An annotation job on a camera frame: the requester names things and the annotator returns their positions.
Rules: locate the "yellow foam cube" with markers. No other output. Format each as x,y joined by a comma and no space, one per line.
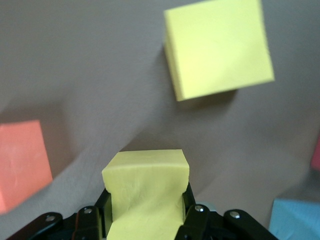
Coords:
217,50
145,190

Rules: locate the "brown table mat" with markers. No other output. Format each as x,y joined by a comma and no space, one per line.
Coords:
75,62

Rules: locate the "blue foam cube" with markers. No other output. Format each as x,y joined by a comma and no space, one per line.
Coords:
297,220

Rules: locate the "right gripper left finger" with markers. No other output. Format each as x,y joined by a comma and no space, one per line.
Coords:
82,225

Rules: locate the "orange foam cube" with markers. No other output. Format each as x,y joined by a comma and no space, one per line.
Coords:
22,165

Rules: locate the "red foam cube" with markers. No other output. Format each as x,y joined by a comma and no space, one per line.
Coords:
316,155

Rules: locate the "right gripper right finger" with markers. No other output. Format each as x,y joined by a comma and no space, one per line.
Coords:
212,227

